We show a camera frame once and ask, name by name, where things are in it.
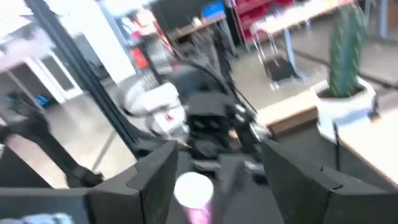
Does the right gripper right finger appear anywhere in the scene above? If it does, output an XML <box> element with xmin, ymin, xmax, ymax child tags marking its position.
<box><xmin>262</xmin><ymin>139</ymin><xmax>398</xmax><ymax>224</ymax></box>

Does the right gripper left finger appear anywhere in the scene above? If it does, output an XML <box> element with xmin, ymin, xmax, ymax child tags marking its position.
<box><xmin>88</xmin><ymin>139</ymin><xmax>180</xmax><ymax>224</ymax></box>

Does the small pink pill bottle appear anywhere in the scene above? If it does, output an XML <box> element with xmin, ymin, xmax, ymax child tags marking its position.
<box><xmin>173</xmin><ymin>171</ymin><xmax>215</xmax><ymax>224</ymax></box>

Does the light wooden shelf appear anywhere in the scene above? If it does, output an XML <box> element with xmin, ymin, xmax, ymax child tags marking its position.
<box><xmin>333</xmin><ymin>107</ymin><xmax>398</xmax><ymax>189</ymax></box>

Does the white plastic bucket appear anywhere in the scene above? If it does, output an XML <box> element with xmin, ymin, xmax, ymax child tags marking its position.
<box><xmin>117</xmin><ymin>74</ymin><xmax>189</xmax><ymax>138</ymax></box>

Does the wooden desk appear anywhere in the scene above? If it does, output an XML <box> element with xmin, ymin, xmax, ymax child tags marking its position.
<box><xmin>166</xmin><ymin>12</ymin><xmax>239</xmax><ymax>58</ymax></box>

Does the white plant pot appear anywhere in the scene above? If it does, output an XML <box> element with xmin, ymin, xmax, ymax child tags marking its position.
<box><xmin>310</xmin><ymin>77</ymin><xmax>379</xmax><ymax>144</ymax></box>

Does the blue storage bin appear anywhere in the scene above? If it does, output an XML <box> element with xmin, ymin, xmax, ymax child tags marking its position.
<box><xmin>201</xmin><ymin>1</ymin><xmax>226</xmax><ymax>19</ymax></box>

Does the red storage rack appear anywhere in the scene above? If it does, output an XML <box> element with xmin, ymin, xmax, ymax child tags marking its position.
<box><xmin>231</xmin><ymin>0</ymin><xmax>296</xmax><ymax>44</ymax></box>

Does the wooden workbench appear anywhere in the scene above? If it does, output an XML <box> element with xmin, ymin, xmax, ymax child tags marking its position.
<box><xmin>250</xmin><ymin>0</ymin><xmax>358</xmax><ymax>82</ymax></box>

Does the green cactus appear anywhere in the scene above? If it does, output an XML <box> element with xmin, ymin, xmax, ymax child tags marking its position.
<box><xmin>328</xmin><ymin>2</ymin><xmax>368</xmax><ymax>98</ymax></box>

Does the white cabinet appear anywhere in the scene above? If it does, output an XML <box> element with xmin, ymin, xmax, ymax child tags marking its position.
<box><xmin>0</xmin><ymin>29</ymin><xmax>85</xmax><ymax>105</ymax></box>

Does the black aluminium rig frame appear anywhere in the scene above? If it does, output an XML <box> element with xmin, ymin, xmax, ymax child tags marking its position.
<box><xmin>24</xmin><ymin>0</ymin><xmax>175</xmax><ymax>159</ymax></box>

